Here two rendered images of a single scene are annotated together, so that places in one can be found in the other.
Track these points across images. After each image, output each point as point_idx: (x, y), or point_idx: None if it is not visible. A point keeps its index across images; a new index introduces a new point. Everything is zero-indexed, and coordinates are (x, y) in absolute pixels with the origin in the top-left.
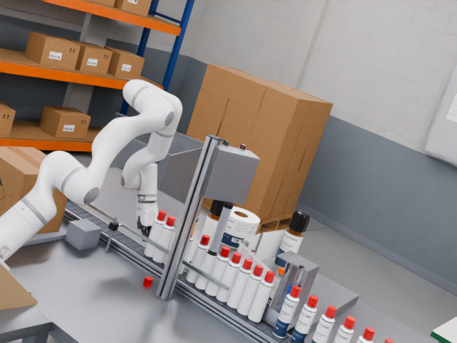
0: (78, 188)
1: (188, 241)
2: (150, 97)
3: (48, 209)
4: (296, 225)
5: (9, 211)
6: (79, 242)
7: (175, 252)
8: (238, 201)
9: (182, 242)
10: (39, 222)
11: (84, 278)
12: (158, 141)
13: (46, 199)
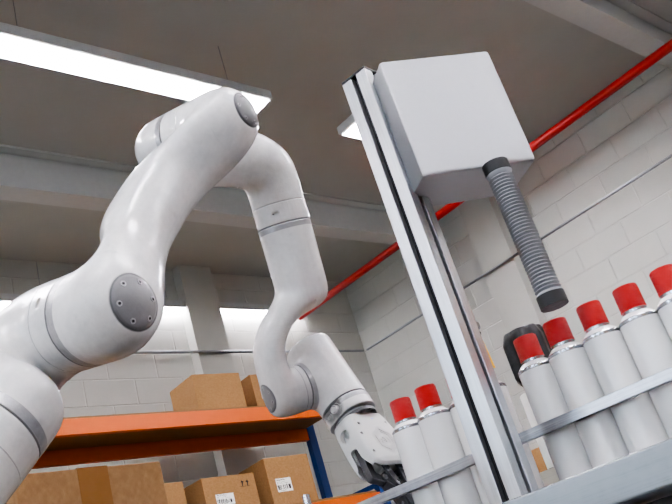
0: (82, 286)
1: (477, 331)
2: (185, 103)
3: (20, 374)
4: None
5: None
6: None
7: (463, 370)
8: (513, 153)
9: (460, 330)
10: (6, 417)
11: None
12: (283, 244)
13: (8, 358)
